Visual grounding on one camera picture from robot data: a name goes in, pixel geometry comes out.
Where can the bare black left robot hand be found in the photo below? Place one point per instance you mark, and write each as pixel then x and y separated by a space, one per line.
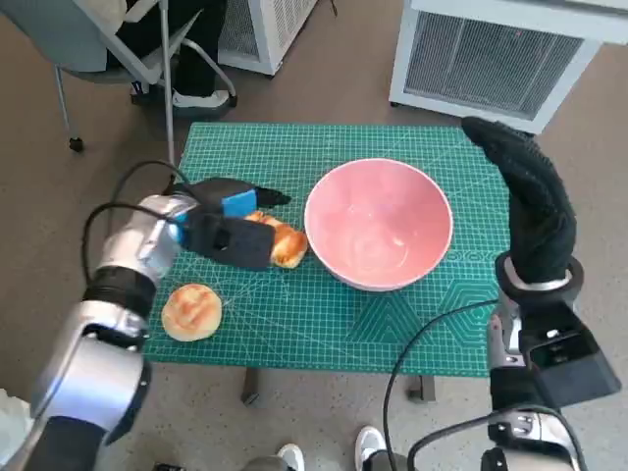
pixel 221 193

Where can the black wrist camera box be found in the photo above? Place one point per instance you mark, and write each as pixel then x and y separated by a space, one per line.
pixel 235 243
pixel 569 353

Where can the black table leg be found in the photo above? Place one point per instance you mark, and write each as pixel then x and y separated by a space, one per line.
pixel 251 385
pixel 422 390

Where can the small white mesh cabinet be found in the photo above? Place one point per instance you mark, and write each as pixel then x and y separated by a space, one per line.
pixel 275 34

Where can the long glazed toy bread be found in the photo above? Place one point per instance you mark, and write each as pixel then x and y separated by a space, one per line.
pixel 289 245

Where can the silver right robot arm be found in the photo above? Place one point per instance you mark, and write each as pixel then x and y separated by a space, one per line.
pixel 505 343

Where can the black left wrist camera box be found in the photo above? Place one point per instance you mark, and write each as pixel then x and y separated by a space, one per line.
pixel 235 243

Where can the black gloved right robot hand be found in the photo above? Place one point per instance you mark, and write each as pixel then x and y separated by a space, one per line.
pixel 539 221

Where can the person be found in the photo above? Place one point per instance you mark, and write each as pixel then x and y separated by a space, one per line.
pixel 196 59

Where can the white plastic bag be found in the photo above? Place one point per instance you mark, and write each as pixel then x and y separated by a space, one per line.
pixel 12 412

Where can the grey office chair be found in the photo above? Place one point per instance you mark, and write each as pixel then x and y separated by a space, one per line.
pixel 73 44

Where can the green cutting mat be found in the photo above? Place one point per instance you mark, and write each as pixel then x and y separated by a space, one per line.
pixel 294 319

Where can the white shoe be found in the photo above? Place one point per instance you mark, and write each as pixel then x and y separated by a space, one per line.
pixel 368 444
pixel 292 458

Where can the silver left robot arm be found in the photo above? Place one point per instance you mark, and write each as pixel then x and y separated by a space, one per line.
pixel 88 353

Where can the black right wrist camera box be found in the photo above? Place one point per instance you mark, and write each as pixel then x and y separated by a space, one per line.
pixel 569 353

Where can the round toy bread bun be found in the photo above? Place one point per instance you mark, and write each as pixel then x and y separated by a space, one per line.
pixel 191 311

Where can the large white mesh cabinet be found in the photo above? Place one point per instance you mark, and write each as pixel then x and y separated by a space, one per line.
pixel 490 64

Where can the pink bowl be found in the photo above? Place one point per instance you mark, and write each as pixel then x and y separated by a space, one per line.
pixel 378 230

